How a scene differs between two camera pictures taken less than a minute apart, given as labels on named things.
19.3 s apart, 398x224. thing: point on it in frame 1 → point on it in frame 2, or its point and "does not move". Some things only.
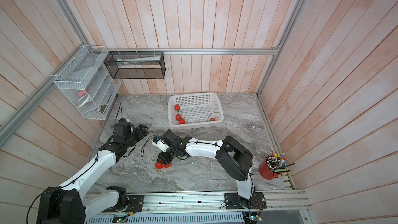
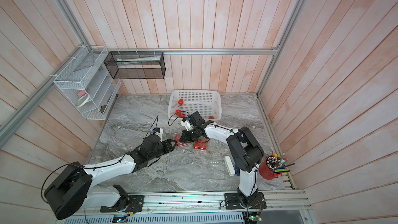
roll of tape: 82,100 does not move
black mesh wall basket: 136,65 does not move
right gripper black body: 169,156 → 191,136
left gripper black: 138,132 → 168,144
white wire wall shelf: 84,80 does not move
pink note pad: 82,93 does not move
